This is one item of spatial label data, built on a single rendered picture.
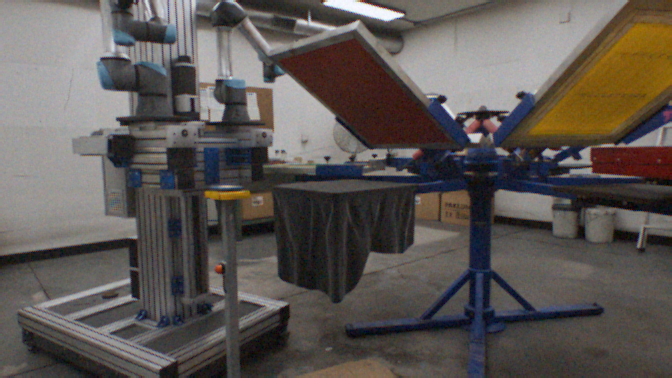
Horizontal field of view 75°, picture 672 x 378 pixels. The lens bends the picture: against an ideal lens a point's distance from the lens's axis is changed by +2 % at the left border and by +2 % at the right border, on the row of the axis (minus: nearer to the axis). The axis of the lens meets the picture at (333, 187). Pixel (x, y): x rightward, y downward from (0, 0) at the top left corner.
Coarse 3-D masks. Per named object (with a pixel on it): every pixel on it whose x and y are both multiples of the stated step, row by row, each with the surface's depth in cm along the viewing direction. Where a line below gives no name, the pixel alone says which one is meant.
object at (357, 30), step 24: (360, 24) 152; (288, 48) 183; (312, 48) 173; (288, 72) 200; (408, 96) 177; (432, 120) 187; (384, 144) 231; (408, 144) 219; (432, 144) 208; (456, 144) 198
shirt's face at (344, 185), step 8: (280, 184) 194; (288, 184) 194; (296, 184) 193; (304, 184) 193; (312, 184) 192; (320, 184) 192; (328, 184) 191; (336, 184) 196; (344, 184) 190; (352, 184) 190; (360, 184) 189; (368, 184) 189; (376, 184) 188; (384, 184) 188; (392, 184) 187; (400, 184) 187; (336, 192) 161
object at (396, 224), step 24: (360, 192) 167; (384, 192) 176; (408, 192) 186; (360, 216) 169; (384, 216) 178; (408, 216) 187; (360, 240) 170; (384, 240) 179; (408, 240) 191; (360, 264) 171
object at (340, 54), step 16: (320, 48) 171; (336, 48) 166; (352, 48) 162; (336, 64) 177; (352, 64) 172; (368, 64) 167; (352, 80) 183; (368, 80) 178; (384, 80) 173; (368, 96) 190; (384, 96) 185; (400, 96) 179; (384, 112) 198; (400, 112) 192; (416, 112) 186; (400, 128) 206; (416, 128) 199; (432, 128) 193
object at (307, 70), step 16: (288, 64) 193; (304, 64) 187; (320, 64) 182; (304, 80) 201; (320, 80) 195; (336, 80) 189; (320, 96) 209; (336, 96) 203; (352, 96) 196; (352, 112) 211; (368, 112) 204; (368, 128) 220; (384, 128) 213
